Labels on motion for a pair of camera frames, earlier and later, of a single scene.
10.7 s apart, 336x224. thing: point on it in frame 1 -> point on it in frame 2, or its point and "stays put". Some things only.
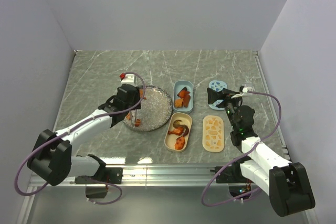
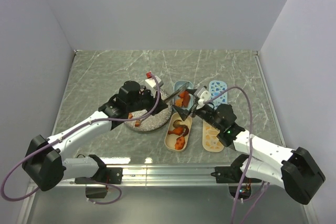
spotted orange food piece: x=180 y=143 stays put
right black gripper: x=213 y=96 -> x=183 y=113
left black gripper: x=136 y=98 -> x=158 y=107
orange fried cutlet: x=178 y=103 stays put
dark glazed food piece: x=177 y=125 stays put
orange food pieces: x=186 y=100 stays put
